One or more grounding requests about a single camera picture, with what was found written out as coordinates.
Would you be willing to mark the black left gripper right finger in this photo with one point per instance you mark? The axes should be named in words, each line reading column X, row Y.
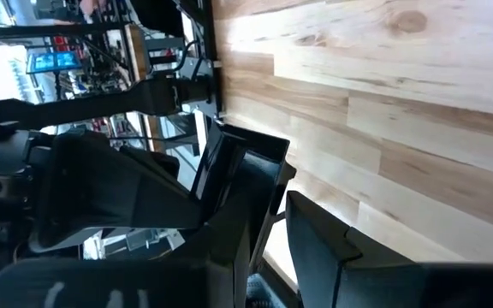
column 379, row 282

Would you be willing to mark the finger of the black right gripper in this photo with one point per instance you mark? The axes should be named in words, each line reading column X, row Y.
column 109, row 197
column 161, row 167

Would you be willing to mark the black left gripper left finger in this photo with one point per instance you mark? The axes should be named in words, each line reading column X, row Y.
column 101, row 282

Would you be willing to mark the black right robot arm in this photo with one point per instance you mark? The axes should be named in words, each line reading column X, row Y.
column 101, row 104

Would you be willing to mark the blue lit screen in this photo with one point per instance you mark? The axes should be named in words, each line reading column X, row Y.
column 54, row 61

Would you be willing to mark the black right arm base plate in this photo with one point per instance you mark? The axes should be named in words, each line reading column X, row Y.
column 201, row 68

